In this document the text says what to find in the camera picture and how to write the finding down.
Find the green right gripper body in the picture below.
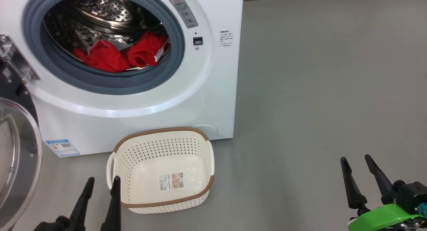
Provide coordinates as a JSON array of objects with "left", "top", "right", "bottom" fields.
[{"left": 347, "top": 203, "right": 424, "bottom": 231}]

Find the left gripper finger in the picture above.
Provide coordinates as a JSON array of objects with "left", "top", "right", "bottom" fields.
[
  {"left": 68, "top": 177, "right": 95, "bottom": 231},
  {"left": 101, "top": 176, "right": 121, "bottom": 231}
]

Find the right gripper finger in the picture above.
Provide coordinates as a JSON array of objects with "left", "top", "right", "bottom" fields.
[
  {"left": 364, "top": 154, "right": 396, "bottom": 205},
  {"left": 340, "top": 157, "right": 368, "bottom": 210}
]

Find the washing machine door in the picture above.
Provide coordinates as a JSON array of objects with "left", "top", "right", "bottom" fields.
[{"left": 0, "top": 59, "right": 43, "bottom": 231}]

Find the red printed jersey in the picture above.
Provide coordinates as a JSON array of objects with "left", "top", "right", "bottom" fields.
[{"left": 73, "top": 40, "right": 131, "bottom": 73}]

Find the red and white garment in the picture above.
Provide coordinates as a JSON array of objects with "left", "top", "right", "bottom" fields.
[{"left": 127, "top": 32, "right": 171, "bottom": 67}]

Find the cream perforated laundry basket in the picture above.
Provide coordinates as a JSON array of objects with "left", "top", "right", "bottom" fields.
[{"left": 106, "top": 127, "right": 215, "bottom": 214}]

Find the printed label sticker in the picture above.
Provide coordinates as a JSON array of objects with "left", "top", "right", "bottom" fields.
[{"left": 159, "top": 173, "right": 184, "bottom": 191}]

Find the white washing machine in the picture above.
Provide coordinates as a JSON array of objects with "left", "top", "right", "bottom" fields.
[{"left": 0, "top": 0, "right": 244, "bottom": 157}]

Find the metal door hinge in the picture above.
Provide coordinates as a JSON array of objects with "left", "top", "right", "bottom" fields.
[{"left": 0, "top": 34, "right": 40, "bottom": 84}]

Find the blue energy label sticker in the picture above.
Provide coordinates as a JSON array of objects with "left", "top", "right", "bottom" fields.
[{"left": 45, "top": 139, "right": 80, "bottom": 157}]

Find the perforated steel drum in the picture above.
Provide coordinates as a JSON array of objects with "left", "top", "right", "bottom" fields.
[{"left": 42, "top": 0, "right": 170, "bottom": 71}]

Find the grey warning sticker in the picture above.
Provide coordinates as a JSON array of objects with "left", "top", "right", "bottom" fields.
[{"left": 169, "top": 0, "right": 198, "bottom": 29}]

